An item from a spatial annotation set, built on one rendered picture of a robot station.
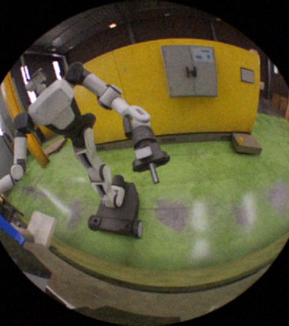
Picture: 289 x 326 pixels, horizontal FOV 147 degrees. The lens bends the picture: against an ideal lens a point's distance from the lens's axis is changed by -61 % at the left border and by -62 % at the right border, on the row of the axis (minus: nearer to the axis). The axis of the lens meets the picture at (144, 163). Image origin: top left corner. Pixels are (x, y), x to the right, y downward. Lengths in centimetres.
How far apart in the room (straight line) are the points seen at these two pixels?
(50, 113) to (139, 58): 151
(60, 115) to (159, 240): 128
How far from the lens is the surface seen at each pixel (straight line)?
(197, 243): 124
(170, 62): 163
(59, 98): 66
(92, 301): 33
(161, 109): 190
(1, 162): 615
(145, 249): 123
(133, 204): 122
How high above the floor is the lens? 120
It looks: 41 degrees down
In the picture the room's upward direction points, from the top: 15 degrees counter-clockwise
